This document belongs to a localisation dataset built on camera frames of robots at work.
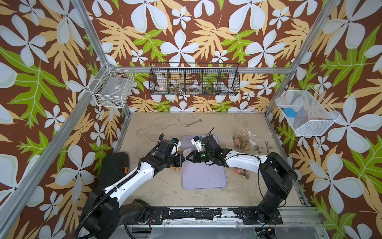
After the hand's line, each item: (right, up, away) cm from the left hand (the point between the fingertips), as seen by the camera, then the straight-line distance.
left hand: (185, 157), depth 83 cm
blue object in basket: (+60, +26, +2) cm, 66 cm away
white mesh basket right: (+68, +22, -6) cm, 72 cm away
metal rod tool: (+56, +6, +20) cm, 60 cm away
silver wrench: (0, +19, +30) cm, 36 cm away
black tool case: (-42, -6, +4) cm, 42 cm away
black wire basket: (+3, +50, +15) cm, 52 cm away
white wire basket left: (-44, +41, +4) cm, 60 cm away
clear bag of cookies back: (+39, +9, +16) cm, 43 cm away
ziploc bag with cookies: (-4, +3, +8) cm, 9 cm away
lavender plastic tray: (+8, -11, +3) cm, 14 cm away
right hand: (0, 0, +1) cm, 1 cm away
